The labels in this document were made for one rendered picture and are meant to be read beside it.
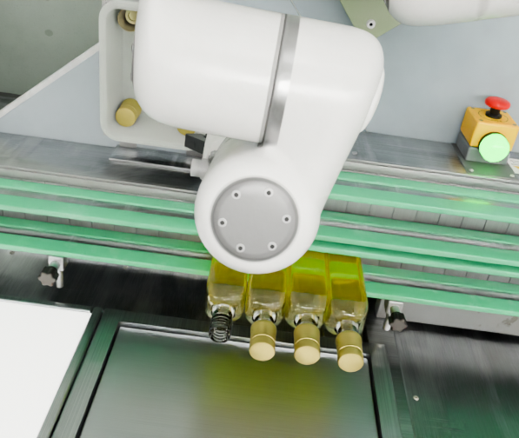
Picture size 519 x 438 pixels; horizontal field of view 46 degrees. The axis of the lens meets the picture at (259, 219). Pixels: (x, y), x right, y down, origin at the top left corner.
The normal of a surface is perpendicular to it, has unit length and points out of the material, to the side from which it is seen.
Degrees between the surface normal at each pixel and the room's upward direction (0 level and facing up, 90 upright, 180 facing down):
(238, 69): 18
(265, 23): 68
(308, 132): 3
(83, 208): 90
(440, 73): 0
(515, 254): 90
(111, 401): 90
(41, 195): 90
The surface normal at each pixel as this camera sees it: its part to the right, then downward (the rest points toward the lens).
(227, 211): -0.06, 0.27
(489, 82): -0.05, 0.52
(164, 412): 0.13, -0.84
